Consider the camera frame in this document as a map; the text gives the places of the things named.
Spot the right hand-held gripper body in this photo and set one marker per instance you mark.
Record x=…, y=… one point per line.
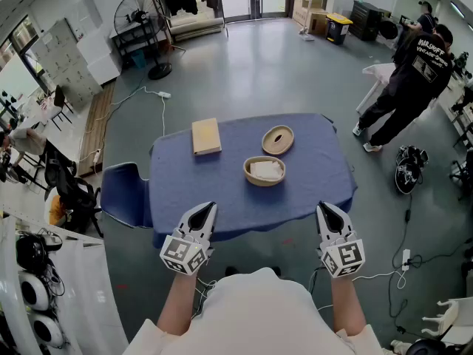
x=343, y=257

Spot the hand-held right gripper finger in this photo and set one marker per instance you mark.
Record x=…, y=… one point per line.
x=320, y=224
x=345, y=222

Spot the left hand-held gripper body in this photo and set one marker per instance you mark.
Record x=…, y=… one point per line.
x=183, y=253

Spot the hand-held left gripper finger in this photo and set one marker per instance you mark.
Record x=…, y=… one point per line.
x=184, y=222
x=211, y=228

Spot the white cloth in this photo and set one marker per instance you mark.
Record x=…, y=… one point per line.
x=266, y=170

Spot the person's right forearm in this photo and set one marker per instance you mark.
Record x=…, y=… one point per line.
x=345, y=305

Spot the person's left forearm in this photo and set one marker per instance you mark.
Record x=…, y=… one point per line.
x=177, y=301

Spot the blue cloth covered table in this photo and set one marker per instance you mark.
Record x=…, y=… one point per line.
x=229, y=205

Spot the white power strip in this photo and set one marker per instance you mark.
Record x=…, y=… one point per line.
x=164, y=94
x=98, y=156
x=406, y=259

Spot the blue plastic chair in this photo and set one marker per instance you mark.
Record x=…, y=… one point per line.
x=123, y=194

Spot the woven oval basket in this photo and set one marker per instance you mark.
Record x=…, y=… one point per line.
x=264, y=182

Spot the black round floor device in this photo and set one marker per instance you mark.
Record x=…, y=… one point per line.
x=406, y=176

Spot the tan flat cardboard box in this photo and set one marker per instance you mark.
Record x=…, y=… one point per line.
x=205, y=137

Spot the woven basket lid with hole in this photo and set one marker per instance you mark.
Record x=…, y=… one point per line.
x=271, y=146

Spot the person's white shirt torso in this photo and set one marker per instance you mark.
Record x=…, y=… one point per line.
x=258, y=316

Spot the black office chair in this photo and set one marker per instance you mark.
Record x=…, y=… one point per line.
x=74, y=194

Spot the white plastic chair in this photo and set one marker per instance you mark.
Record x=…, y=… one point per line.
x=452, y=316

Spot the yellow seat chair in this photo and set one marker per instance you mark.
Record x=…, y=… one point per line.
x=55, y=211

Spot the wooden platform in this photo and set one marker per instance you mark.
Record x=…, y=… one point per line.
x=97, y=124

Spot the white round device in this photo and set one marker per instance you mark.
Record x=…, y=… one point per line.
x=35, y=290
x=48, y=331

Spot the white table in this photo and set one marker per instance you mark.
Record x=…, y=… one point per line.
x=378, y=72

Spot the black helmet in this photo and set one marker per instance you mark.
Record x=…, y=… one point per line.
x=29, y=251

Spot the black dining chair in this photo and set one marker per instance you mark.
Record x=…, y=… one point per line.
x=59, y=98

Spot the white boxes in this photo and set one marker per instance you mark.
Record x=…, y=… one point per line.
x=98, y=61

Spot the black bin with yellow lid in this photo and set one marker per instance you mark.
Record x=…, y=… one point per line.
x=338, y=28

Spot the black drawer cabinet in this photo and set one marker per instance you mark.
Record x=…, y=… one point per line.
x=364, y=20

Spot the grey locker cabinet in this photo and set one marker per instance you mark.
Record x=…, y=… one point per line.
x=61, y=61

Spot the cardboard boxes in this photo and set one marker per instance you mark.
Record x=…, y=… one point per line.
x=314, y=17

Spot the black standing fan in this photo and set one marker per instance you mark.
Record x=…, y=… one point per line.
x=138, y=15

